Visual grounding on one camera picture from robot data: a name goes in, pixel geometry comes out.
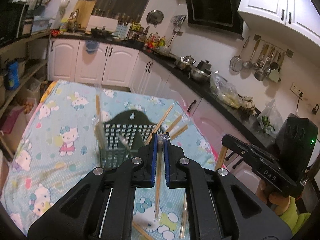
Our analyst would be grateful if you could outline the chopsticks pair beside basket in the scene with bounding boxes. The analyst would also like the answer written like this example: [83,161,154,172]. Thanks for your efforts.
[180,194,188,239]

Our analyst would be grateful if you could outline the blue canister on shelf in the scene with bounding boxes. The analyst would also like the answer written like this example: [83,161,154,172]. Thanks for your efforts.
[7,60,20,90]

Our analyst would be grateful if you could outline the black wok on stove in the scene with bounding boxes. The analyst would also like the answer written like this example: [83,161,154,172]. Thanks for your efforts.
[91,27,113,38]

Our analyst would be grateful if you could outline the white upper kitchen cabinets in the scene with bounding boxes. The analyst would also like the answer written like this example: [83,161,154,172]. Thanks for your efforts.
[238,0,319,44]

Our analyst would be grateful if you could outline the wooden chopsticks pair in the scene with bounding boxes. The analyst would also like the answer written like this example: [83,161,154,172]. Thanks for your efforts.
[154,133,170,220]

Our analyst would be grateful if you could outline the plastic bag on counter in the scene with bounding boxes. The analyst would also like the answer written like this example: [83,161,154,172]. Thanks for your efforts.
[209,73,241,109]

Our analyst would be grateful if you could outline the green plastic utensil basket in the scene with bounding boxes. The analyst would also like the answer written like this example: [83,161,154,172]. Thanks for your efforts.
[99,110,157,170]

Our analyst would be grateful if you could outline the wooden cutting board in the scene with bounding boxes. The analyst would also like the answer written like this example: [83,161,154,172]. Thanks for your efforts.
[74,0,96,29]

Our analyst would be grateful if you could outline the person right hand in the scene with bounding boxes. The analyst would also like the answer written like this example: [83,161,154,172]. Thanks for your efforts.
[255,179,296,216]

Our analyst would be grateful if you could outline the steel kettle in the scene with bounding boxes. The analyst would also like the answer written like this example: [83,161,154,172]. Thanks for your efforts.
[180,55,196,65]

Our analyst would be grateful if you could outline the Hello Kitty blue tablecloth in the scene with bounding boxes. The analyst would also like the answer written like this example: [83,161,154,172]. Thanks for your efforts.
[1,80,217,235]

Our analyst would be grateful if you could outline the steel mixing bowl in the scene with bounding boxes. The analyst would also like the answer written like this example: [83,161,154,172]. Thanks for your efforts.
[190,68,211,83]

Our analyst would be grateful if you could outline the upright chopsticks in basket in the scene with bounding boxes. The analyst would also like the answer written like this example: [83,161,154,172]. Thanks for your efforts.
[144,104,188,145]

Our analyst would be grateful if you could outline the black air fryer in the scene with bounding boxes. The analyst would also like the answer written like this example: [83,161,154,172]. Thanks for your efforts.
[276,114,318,181]

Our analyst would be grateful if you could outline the black microwave oven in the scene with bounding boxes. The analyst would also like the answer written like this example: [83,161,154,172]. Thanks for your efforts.
[1,2,33,44]

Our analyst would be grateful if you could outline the hanging utensil rail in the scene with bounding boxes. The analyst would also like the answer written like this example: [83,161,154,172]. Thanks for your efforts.
[229,35,293,83]

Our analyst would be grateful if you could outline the white lower kitchen cabinets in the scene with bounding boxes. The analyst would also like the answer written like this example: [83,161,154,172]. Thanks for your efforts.
[47,37,276,181]

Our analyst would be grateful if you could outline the wooden shelf rack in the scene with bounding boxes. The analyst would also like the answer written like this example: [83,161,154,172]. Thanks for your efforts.
[0,29,52,156]

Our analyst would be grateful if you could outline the white kitchen cabinets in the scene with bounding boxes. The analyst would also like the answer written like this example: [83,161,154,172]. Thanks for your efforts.
[47,37,276,181]
[238,0,319,44]

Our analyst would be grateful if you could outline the black range hood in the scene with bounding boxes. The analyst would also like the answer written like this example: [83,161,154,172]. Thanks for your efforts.
[185,0,244,40]

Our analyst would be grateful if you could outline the chopsticks leaning in basket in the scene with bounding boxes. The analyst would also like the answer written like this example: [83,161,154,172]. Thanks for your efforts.
[94,84,106,151]

